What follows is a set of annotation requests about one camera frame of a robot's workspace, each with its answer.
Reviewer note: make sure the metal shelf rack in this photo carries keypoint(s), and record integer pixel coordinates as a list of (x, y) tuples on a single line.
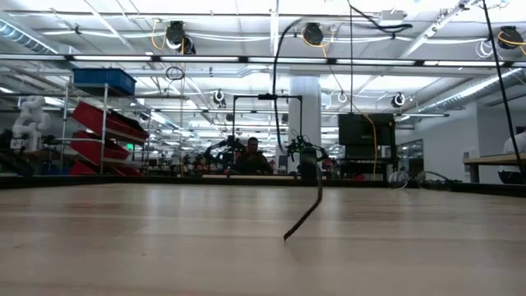
[(104, 119)]

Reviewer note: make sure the black aluminium table frame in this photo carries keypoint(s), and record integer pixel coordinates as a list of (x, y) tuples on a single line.
[(123, 180)]

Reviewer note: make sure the black-framed eyeglasses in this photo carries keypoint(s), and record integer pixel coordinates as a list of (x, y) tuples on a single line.
[(398, 180)]

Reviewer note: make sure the blue plastic storage bin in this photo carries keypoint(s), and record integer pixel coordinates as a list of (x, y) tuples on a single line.
[(102, 78)]

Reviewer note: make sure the black machine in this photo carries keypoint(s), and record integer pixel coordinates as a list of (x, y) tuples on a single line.
[(16, 164)]

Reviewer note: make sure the red plastic storage bin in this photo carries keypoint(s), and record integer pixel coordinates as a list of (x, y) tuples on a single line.
[(94, 117), (94, 150), (80, 169)]

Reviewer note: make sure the person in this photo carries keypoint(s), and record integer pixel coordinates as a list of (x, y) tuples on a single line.
[(513, 152), (251, 160)]

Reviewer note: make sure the white ceiling box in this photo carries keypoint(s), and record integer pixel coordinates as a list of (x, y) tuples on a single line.
[(390, 18)]

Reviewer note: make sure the black cabinet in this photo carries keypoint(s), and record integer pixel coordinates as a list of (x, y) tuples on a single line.
[(361, 131)]

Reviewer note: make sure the silver ceiling duct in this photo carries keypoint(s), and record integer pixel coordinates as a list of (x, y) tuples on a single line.
[(20, 35)]

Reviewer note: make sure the white building column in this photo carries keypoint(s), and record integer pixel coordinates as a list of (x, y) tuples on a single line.
[(304, 107)]

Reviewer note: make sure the black office chair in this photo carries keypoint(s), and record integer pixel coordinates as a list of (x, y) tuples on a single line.
[(308, 162)]

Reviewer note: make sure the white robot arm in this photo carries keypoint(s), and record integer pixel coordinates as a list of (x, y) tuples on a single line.
[(30, 119)]

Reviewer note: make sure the wooden workbench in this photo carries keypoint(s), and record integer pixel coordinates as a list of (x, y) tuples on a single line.
[(493, 159)]

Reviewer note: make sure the thin black diagonal pole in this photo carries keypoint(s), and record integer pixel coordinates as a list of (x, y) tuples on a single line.
[(501, 82)]

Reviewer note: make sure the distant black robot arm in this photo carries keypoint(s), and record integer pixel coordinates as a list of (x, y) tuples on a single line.
[(222, 148), (302, 144)]

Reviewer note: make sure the distant black rig frame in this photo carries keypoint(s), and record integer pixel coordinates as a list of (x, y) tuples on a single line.
[(267, 97)]

